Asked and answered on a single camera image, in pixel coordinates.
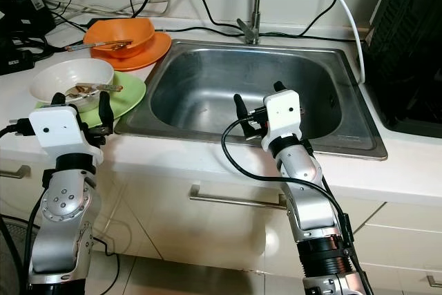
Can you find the green plate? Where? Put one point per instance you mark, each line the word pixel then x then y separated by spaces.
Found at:
pixel 131 94

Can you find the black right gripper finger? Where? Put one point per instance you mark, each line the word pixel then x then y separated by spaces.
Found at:
pixel 280 88
pixel 242 108

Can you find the stainless steel sink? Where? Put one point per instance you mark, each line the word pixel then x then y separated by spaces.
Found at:
pixel 200 88

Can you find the metal spoon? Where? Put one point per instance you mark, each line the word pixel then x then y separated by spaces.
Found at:
pixel 90 45

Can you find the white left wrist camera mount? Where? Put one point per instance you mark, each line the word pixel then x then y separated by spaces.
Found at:
pixel 59 129

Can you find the black power strip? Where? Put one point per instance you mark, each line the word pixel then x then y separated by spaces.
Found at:
pixel 14 65

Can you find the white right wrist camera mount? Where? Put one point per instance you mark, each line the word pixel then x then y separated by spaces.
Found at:
pixel 283 112

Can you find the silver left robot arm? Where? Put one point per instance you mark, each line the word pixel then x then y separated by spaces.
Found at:
pixel 62 205

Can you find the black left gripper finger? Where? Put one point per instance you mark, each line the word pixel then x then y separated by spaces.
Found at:
pixel 106 112
pixel 63 101

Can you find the black plastic crate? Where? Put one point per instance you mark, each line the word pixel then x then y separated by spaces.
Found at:
pixel 407 46

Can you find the orange bowl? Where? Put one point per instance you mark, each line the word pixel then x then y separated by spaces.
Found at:
pixel 117 29

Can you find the white bowl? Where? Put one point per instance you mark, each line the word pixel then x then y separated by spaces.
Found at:
pixel 62 77

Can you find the orange plate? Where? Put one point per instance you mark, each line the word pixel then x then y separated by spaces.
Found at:
pixel 157 50

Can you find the grey floor fan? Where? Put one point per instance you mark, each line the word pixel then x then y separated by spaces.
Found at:
pixel 10 260

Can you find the black battery charger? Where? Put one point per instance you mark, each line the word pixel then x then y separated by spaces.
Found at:
pixel 27 15

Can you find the cream kitchen base cabinet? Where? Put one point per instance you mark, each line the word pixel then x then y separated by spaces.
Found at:
pixel 179 240

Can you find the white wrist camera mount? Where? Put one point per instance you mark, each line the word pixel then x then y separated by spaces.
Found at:
pixel 283 112
pixel 59 129

